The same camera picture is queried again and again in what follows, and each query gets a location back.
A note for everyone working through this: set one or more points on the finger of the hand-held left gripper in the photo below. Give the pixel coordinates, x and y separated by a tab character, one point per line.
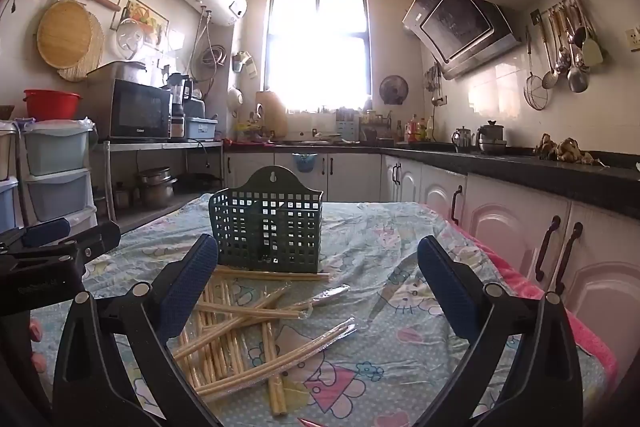
100	237
45	232

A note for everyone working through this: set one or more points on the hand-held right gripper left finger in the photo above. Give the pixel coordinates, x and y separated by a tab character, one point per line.
190	279

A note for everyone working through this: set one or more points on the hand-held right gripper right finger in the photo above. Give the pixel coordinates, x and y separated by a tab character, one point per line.
445	287

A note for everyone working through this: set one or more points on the pile of wooden chopsticks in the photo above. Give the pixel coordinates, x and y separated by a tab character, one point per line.
220	332

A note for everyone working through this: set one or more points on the green plastic utensil basket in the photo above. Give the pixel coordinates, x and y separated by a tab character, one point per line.
265	227

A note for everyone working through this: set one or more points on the row of hanging cooking utensils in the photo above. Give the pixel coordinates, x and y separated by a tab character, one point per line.
577	77

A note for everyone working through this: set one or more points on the pale plastic drawer tower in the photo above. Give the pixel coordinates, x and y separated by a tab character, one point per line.
57	167

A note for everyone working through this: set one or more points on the stacked steel pots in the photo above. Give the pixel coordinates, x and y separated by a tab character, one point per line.
156	187

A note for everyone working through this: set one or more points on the cartoon printed tablecloth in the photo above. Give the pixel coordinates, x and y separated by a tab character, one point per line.
390	357

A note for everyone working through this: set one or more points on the white base cabinets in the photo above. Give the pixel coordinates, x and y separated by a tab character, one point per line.
500	217

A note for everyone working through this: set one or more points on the stone kitchen shelf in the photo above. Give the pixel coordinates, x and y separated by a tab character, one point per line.
160	146

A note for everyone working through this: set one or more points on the red plastic basin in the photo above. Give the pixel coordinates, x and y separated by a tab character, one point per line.
50	103

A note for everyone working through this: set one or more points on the black microwave oven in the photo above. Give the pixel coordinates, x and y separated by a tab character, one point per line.
135	112

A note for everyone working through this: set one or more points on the black countertop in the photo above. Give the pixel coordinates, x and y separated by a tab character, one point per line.
525	169

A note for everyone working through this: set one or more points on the steel kettle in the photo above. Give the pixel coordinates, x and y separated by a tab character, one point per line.
462	139

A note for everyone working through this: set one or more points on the blue-grey plastic box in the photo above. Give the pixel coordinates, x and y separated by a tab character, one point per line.
202	128

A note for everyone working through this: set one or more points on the dark blender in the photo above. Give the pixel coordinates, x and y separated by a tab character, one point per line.
179	107

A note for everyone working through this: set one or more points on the steel pot with lid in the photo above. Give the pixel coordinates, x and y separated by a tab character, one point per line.
491	138

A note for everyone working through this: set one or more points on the group of condiment bottles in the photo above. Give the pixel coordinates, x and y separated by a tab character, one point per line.
417	129

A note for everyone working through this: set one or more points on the blue hanging bin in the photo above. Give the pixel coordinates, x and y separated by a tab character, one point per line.
305	163

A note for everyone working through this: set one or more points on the pile of ginger roots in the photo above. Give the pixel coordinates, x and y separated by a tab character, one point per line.
565	149

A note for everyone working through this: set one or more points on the wooden cutting board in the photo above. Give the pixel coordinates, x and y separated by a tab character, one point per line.
272	114

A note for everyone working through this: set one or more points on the round bamboo tray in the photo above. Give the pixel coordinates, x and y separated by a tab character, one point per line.
65	34

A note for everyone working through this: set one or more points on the white plastic colander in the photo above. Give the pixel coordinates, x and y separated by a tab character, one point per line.
131	39

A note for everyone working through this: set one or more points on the small hanging kitchen tools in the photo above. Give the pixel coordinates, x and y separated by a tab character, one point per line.
434	82

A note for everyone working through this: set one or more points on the kitchen window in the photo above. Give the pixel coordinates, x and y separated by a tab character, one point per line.
317	52

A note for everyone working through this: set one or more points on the black range hood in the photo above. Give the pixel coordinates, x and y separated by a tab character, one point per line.
455	22

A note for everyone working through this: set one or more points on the small wall fan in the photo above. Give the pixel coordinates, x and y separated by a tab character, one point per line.
394	90

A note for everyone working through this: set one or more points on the fruit wall picture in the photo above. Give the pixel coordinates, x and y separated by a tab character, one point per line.
142	14

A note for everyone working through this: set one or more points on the wall socket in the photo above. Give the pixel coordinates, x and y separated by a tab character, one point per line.
634	38

